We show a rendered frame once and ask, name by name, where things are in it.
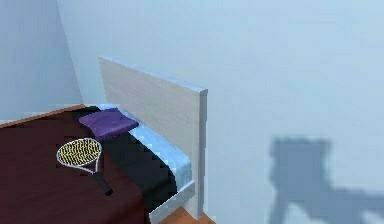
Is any purple pillow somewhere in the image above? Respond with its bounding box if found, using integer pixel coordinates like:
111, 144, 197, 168
78, 107, 140, 143

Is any white tennis racket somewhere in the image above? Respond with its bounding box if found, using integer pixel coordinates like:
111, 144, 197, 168
55, 137, 114, 197

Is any bed with dark red cover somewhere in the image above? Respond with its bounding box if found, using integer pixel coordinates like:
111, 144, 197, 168
0, 55, 209, 224

